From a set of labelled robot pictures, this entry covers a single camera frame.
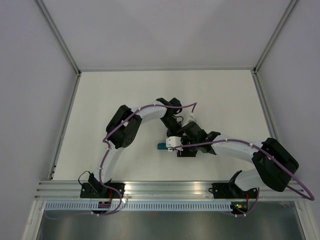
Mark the aluminium front rail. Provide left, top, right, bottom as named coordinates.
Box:
left=33, top=180, right=303, bottom=202

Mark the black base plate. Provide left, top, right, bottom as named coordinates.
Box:
left=208, top=182, right=258, bottom=200
left=77, top=171, right=125, bottom=199

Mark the teal cloth napkin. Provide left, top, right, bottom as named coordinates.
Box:
left=157, top=142, right=168, bottom=150

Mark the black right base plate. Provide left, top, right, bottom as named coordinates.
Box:
left=208, top=182, right=258, bottom=200

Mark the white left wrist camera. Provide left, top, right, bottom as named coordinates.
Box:
left=182, top=112, right=197, bottom=127

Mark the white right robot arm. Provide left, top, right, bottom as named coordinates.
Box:
left=181, top=121, right=299, bottom=198

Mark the aluminium frame right post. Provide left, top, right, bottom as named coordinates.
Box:
left=251, top=0, right=300, bottom=75

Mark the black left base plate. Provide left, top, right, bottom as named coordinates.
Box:
left=77, top=171, right=125, bottom=199

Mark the white slotted cable duct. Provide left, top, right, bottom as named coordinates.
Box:
left=44, top=200, right=232, bottom=212

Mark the aluminium frame post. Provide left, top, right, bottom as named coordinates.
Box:
left=34, top=0, right=81, bottom=73
left=251, top=0, right=300, bottom=75

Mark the aluminium frame left post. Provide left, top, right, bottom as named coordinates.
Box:
left=34, top=0, right=81, bottom=73

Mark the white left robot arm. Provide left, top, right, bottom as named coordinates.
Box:
left=88, top=97, right=183, bottom=198

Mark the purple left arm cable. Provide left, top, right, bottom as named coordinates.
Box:
left=44, top=101, right=198, bottom=221

